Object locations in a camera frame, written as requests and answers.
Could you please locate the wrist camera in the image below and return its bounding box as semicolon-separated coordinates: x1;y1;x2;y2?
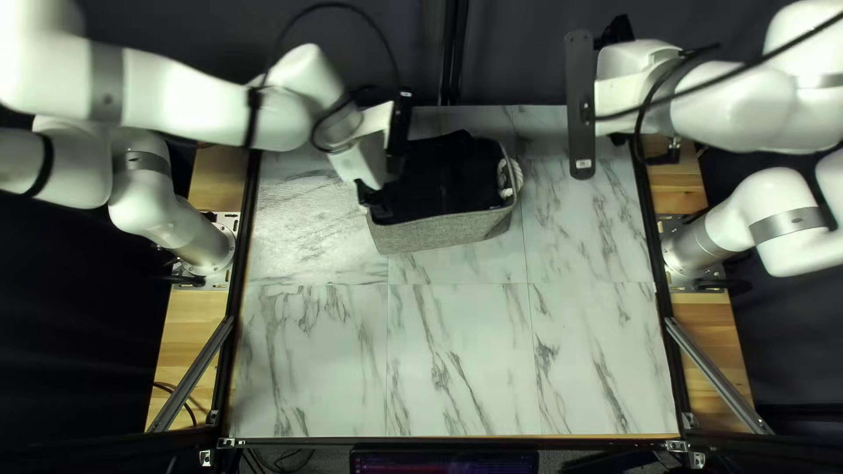
564;29;598;180
384;87;416;177

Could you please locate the grey fabric basket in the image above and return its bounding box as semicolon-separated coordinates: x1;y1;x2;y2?
364;135;525;256

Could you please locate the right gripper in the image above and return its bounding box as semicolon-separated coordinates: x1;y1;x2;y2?
593;13;684;137

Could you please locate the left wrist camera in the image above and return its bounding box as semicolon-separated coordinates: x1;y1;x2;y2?
384;87;416;177

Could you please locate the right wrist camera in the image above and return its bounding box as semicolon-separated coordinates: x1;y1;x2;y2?
564;29;598;180

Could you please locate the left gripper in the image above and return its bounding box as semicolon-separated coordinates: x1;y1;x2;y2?
328;99;397;209

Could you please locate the black sweatshirt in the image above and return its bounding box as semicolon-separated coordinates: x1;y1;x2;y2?
369;129;513;225

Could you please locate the black frame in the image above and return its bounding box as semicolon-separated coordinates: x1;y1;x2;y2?
0;0;843;474

